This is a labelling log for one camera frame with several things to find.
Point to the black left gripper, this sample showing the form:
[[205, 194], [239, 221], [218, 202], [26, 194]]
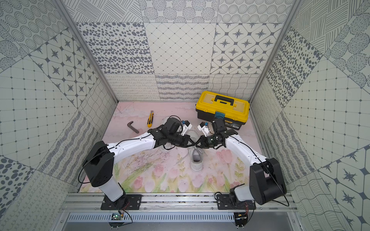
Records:
[[184, 140]]

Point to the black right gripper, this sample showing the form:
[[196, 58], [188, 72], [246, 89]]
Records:
[[204, 145]]

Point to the white sneaker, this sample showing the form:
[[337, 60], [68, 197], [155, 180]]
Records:
[[196, 154], [165, 119]]

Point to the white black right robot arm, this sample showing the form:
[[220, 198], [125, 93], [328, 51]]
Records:
[[266, 181]]

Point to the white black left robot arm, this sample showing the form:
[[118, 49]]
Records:
[[99, 163]]

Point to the yellow black utility knife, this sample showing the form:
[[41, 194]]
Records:
[[150, 119]]

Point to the pink floral table mat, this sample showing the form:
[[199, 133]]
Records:
[[167, 169]]

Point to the yellow black plastic toolbox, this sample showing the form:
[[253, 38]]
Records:
[[235, 112]]

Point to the dark metal hex key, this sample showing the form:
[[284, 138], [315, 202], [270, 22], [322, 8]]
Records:
[[130, 126]]

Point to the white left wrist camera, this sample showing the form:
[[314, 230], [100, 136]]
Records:
[[186, 126]]

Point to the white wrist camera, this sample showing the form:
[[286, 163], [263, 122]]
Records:
[[186, 126], [203, 127]]

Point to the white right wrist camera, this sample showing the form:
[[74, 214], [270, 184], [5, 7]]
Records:
[[203, 127]]

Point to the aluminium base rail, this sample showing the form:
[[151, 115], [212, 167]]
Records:
[[165, 207]]

